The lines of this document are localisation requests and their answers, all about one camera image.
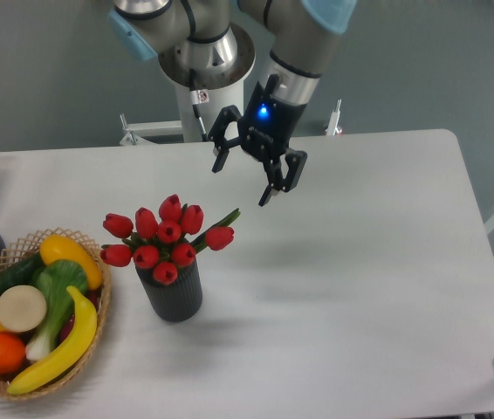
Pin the green cucumber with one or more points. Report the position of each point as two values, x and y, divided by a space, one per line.
20 273

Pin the beige round radish slice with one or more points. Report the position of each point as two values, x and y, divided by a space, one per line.
22 308

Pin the green bok choy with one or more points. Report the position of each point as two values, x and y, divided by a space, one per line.
52 282

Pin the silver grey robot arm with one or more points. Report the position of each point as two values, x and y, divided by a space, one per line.
208 57

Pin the dark grey ribbed vase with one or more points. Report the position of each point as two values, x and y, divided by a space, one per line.
176 302

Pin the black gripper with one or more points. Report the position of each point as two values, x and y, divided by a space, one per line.
264 133

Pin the orange fruit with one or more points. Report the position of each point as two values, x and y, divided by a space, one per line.
12 353

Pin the red tulip bouquet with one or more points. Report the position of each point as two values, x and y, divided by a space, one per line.
164 244

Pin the yellow banana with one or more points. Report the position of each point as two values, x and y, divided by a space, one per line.
66 354

